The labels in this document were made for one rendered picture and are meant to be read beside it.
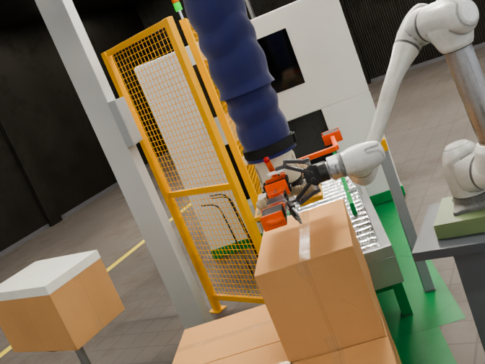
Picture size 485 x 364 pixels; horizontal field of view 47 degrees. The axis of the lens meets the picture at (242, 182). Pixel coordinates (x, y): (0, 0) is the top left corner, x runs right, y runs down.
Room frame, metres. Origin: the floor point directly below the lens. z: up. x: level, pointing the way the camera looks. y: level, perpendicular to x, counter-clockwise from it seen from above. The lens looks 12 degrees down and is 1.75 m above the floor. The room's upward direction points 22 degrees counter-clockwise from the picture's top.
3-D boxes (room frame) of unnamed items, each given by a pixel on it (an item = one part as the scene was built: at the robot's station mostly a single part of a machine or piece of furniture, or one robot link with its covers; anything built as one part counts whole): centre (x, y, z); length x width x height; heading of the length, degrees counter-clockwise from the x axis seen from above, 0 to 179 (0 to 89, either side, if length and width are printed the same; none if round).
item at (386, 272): (2.65, -0.23, 0.47); 0.70 x 0.03 x 0.15; 80
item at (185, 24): (4.47, -0.13, 1.05); 1.17 x 0.10 x 2.10; 170
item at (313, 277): (2.28, -0.16, 0.74); 0.60 x 0.40 x 0.40; 168
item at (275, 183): (2.05, -0.12, 1.24); 0.10 x 0.08 x 0.06; 80
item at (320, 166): (2.01, -0.27, 1.24); 0.09 x 0.07 x 0.08; 80
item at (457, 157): (2.18, -0.87, 0.98); 0.18 x 0.16 x 0.22; 21
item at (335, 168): (2.00, -0.34, 1.24); 0.09 x 0.06 x 0.09; 170
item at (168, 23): (3.77, 0.30, 1.05); 0.87 x 0.10 x 2.10; 42
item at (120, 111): (3.55, 0.54, 1.62); 0.20 x 0.05 x 0.30; 170
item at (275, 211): (1.70, -0.05, 1.24); 0.08 x 0.07 x 0.05; 170
